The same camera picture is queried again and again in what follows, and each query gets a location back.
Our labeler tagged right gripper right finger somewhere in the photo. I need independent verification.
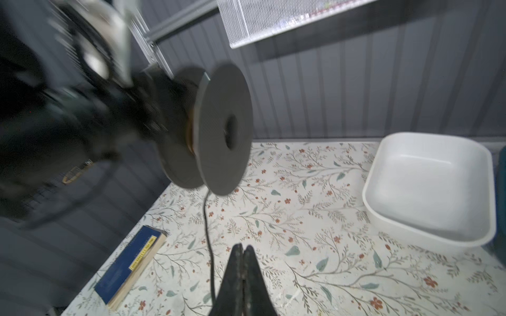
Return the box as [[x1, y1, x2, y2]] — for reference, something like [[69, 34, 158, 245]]
[[242, 246, 277, 316]]

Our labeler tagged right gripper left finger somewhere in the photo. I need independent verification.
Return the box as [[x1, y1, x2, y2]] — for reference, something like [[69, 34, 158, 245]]
[[209, 244, 244, 316]]

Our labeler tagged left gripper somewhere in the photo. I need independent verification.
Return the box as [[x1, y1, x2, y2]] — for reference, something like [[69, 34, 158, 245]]
[[79, 67, 174, 158]]

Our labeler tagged black cable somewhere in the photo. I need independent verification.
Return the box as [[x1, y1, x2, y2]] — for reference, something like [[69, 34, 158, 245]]
[[202, 189, 217, 305]]

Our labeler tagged grey perforated cable spool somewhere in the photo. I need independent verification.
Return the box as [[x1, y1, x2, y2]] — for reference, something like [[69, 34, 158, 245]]
[[150, 63, 253, 196]]

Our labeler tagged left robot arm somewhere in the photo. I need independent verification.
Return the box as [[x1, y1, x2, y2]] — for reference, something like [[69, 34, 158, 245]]
[[1, 1, 169, 230]]

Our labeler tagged floral table mat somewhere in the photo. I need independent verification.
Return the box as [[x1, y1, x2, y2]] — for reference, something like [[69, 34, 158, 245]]
[[65, 142, 505, 315]]

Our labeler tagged blue book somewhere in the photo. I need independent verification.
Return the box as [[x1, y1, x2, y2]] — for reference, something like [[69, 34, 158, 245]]
[[94, 225, 167, 311]]

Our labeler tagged white plastic bin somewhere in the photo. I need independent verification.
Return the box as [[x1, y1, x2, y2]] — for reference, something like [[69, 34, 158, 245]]
[[362, 132, 497, 254]]

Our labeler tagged teal plastic bin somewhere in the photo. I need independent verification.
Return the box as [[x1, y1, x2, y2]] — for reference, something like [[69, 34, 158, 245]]
[[494, 147, 505, 265]]

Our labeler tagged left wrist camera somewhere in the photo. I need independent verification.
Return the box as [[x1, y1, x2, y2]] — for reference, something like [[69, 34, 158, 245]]
[[50, 1, 140, 88]]

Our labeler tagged white wire wall basket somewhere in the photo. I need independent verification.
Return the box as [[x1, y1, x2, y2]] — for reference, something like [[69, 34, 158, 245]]
[[217, 0, 372, 49]]

